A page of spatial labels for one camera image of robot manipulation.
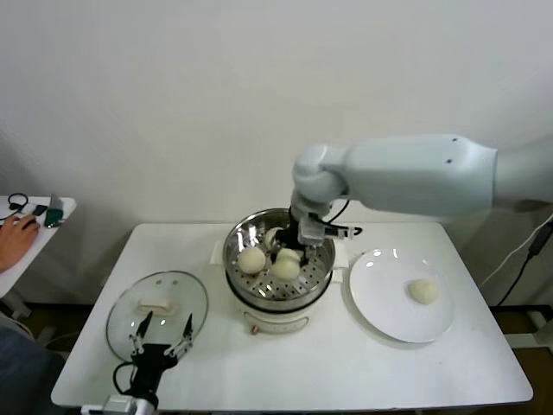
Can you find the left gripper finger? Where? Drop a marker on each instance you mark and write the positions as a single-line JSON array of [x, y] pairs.
[[141, 333], [183, 337]]

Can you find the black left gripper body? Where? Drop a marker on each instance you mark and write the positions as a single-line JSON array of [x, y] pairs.
[[151, 367]]

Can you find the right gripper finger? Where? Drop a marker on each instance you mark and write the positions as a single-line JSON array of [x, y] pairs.
[[309, 258], [275, 256]]

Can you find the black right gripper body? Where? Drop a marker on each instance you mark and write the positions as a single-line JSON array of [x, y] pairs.
[[291, 233]]

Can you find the white steamed baozi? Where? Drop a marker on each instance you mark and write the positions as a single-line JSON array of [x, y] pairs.
[[286, 268], [423, 291], [252, 261], [271, 237]]

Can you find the round glass pot lid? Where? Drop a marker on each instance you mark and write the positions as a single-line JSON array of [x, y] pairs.
[[129, 302]]

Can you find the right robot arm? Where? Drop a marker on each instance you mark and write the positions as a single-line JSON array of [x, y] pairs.
[[410, 177]]

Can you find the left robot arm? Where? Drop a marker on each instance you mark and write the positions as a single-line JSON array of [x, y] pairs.
[[121, 404]]

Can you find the perforated steel steamer basket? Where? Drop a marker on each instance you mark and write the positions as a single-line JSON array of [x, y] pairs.
[[319, 268]]

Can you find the person's bare hand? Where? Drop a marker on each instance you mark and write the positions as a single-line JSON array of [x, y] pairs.
[[13, 246]]

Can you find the white electric cooking pot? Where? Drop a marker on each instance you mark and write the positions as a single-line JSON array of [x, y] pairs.
[[276, 322]]

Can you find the white oval plate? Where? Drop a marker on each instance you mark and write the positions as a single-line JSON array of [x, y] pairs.
[[380, 302]]

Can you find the person's leg in jeans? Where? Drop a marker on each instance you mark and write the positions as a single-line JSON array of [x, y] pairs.
[[21, 372]]

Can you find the white side table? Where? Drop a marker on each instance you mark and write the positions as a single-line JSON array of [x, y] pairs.
[[26, 272]]

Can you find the green and grey gadget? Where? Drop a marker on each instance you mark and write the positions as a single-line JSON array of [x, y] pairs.
[[55, 214]]

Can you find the small black device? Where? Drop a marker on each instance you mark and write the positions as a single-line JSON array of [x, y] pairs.
[[41, 211]]

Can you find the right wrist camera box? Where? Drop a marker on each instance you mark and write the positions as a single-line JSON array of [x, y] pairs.
[[313, 231]]

